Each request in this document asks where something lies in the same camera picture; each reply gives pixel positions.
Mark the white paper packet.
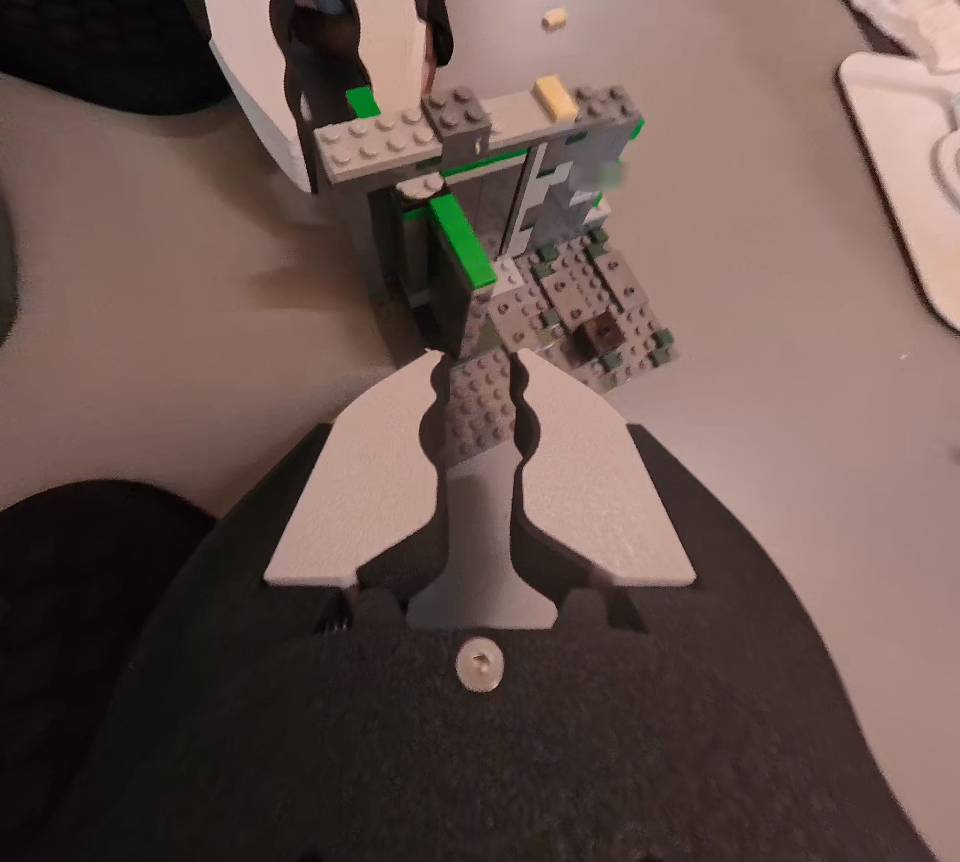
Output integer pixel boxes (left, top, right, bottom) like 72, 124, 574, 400
840, 0, 960, 77

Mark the grey green brick model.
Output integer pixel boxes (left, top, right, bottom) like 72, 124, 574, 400
313, 76, 681, 464

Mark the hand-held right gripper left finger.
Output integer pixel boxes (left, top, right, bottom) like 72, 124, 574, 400
262, 349, 453, 591

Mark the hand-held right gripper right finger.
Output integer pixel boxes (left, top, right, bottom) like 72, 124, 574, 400
512, 349, 700, 594

